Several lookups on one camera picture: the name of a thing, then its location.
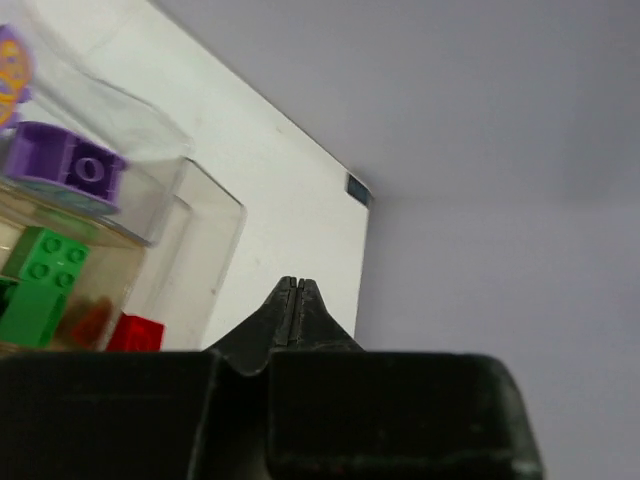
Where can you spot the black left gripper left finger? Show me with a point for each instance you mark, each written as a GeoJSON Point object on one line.
{"type": "Point", "coordinates": [166, 415]}

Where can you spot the purple 2x4 lego brick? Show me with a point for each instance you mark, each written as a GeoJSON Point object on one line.
{"type": "Point", "coordinates": [17, 71]}

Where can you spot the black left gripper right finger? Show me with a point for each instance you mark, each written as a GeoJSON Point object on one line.
{"type": "Point", "coordinates": [336, 411]}

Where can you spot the clear stepped organizer tray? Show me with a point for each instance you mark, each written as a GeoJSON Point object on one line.
{"type": "Point", "coordinates": [67, 94]}

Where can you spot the dark label sticker right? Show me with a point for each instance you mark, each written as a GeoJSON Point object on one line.
{"type": "Point", "coordinates": [358, 190]}

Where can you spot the purple sloped lego brick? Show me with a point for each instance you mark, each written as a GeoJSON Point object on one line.
{"type": "Point", "coordinates": [65, 166]}

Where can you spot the green upside-down 2x2 lego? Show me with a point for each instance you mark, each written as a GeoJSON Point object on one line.
{"type": "Point", "coordinates": [47, 265]}

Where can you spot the green upside-down 2x3 lego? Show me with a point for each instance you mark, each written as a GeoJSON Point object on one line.
{"type": "Point", "coordinates": [9, 315]}

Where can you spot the red 2x4 lego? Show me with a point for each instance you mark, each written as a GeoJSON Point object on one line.
{"type": "Point", "coordinates": [136, 334]}

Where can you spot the clear long drawer box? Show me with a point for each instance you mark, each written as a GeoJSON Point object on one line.
{"type": "Point", "coordinates": [185, 266]}

